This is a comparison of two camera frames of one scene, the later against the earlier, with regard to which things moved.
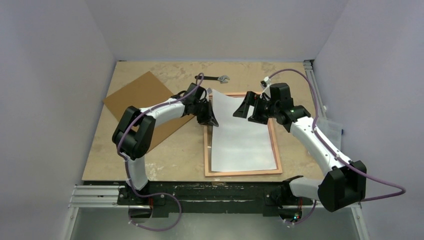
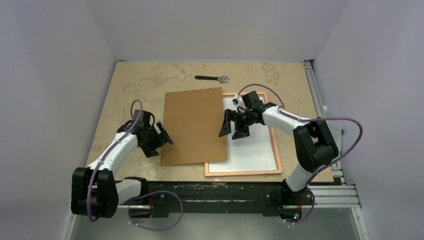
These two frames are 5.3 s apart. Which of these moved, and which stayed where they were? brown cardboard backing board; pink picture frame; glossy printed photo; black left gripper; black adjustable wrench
Moved: black left gripper; pink picture frame; brown cardboard backing board
Stayed: black adjustable wrench; glossy printed photo
